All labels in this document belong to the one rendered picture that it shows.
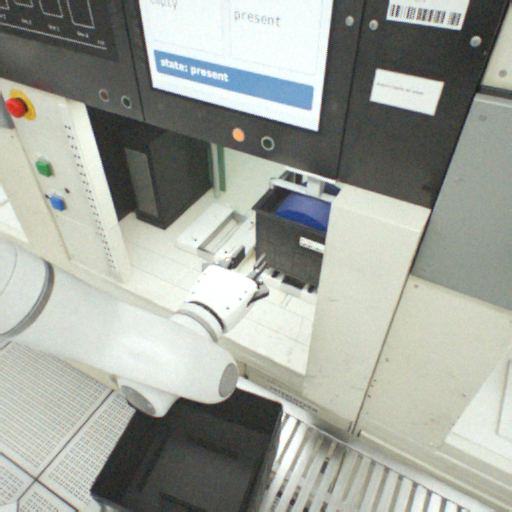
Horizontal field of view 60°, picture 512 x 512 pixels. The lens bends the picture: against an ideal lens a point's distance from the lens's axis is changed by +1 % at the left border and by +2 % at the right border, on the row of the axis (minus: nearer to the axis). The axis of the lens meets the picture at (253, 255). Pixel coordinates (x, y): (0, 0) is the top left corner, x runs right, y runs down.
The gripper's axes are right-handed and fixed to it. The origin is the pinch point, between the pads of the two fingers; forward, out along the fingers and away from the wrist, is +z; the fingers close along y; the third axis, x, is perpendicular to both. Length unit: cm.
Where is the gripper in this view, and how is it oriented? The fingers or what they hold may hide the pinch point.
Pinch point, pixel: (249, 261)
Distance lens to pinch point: 81.6
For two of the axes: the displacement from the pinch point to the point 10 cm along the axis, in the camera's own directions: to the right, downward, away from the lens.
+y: 8.7, 3.4, -3.5
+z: 4.9, -6.1, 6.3
